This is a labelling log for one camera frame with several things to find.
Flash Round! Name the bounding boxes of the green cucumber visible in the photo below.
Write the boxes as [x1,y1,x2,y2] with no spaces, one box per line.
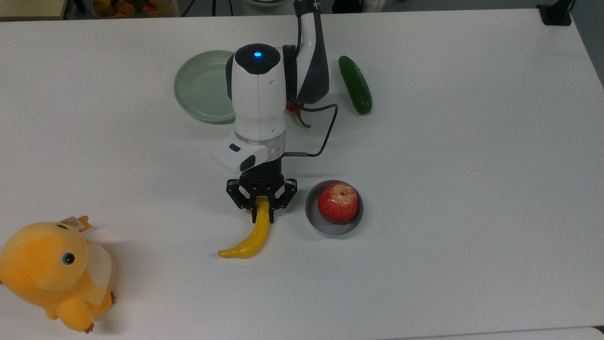
[338,55,373,116]

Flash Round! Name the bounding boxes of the beige wooden table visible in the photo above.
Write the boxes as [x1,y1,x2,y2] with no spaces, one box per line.
[0,0,68,21]

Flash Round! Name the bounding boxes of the red apple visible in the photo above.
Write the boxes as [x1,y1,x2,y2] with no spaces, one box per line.
[317,182,359,225]

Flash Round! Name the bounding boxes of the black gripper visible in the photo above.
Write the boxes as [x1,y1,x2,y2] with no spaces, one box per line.
[226,158,298,224]

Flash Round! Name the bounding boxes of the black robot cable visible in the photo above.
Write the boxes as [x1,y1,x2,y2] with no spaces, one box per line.
[282,103,339,158]

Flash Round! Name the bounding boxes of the orange plush toy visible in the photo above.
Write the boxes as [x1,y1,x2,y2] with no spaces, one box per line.
[0,215,116,334]

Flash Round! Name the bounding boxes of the red chili pepper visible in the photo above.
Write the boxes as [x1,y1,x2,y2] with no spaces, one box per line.
[286,101,311,129]

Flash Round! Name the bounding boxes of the yellow banana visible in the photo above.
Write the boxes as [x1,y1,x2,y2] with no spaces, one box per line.
[217,196,272,260]

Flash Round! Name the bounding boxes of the black table clamp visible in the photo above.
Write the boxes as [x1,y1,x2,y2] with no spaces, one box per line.
[537,0,576,26]

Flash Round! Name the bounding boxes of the box of colourful toys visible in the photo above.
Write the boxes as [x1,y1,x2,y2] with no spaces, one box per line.
[92,0,181,19]

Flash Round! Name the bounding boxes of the pale green plastic plate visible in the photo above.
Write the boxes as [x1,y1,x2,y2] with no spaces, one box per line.
[173,50,236,124]

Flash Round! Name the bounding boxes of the small grey bowl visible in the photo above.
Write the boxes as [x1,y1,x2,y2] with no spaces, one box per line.
[304,179,364,238]

